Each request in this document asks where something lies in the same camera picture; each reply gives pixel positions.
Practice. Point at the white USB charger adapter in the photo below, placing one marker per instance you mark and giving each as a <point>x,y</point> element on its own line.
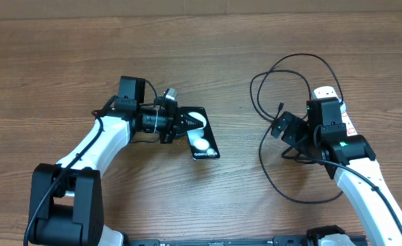
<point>342,106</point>

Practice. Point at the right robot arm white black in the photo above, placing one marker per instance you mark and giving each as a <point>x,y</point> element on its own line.
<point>349,160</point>

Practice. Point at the black Samsung Galaxy phone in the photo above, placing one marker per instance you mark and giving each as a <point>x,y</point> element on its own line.
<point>201,139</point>

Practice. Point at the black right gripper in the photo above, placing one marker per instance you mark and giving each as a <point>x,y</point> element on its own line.
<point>295,126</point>

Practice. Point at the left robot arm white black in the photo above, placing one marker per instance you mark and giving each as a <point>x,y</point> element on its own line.
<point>66,203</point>

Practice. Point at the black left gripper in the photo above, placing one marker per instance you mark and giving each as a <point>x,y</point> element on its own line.
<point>175,120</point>

